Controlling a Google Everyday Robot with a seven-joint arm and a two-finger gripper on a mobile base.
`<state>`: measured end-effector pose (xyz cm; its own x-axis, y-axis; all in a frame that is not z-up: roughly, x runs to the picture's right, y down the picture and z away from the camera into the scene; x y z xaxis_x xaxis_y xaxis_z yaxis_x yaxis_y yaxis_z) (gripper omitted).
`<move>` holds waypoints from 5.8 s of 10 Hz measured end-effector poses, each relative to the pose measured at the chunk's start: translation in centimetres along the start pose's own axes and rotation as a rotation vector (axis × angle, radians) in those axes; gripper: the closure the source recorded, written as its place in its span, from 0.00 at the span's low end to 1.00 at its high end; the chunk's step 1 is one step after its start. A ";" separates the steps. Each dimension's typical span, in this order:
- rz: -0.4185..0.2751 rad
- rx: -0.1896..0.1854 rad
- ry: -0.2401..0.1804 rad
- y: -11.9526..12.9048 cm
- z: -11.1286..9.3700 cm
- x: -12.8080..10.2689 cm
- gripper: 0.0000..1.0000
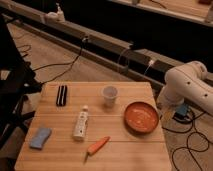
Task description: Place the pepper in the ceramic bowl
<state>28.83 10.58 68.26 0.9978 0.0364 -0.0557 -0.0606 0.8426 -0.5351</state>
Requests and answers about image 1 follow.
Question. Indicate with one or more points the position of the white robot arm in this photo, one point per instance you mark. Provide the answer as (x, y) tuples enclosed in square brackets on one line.
[(185, 82)]

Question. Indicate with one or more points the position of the orange ceramic bowl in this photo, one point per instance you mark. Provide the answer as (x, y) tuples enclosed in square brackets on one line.
[(141, 117)]

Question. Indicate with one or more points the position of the translucent plastic cup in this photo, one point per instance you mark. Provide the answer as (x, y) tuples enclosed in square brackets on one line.
[(109, 94)]

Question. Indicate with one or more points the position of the white squeeze bottle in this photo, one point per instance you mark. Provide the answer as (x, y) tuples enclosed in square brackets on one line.
[(81, 124)]

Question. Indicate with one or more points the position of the blue power box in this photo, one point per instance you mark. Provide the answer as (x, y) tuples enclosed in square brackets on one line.
[(182, 111)]

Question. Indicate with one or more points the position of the blue sponge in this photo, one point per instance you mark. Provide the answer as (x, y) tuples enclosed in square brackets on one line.
[(39, 139)]

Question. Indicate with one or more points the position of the black chair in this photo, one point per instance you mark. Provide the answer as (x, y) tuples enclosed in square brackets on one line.
[(19, 82)]

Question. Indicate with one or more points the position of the long metal rail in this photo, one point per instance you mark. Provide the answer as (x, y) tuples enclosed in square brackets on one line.
[(154, 40)]

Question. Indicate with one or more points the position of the white object on rail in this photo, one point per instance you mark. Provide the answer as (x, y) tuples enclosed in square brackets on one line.
[(58, 15)]

